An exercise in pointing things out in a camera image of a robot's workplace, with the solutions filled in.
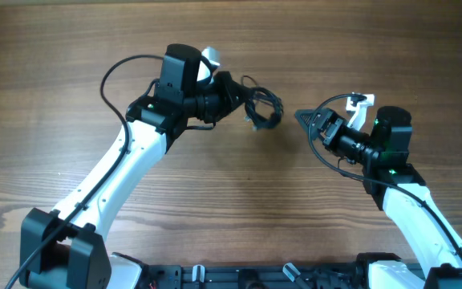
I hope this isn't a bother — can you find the black USB cable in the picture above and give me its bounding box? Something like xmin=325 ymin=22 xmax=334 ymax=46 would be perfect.
xmin=240 ymin=75 xmax=285 ymax=132

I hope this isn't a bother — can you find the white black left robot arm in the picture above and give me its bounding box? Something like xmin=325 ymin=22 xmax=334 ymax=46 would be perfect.
xmin=10 ymin=43 xmax=253 ymax=288

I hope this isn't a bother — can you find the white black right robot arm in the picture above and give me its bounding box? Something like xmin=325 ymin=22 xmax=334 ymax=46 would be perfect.
xmin=295 ymin=106 xmax=462 ymax=288

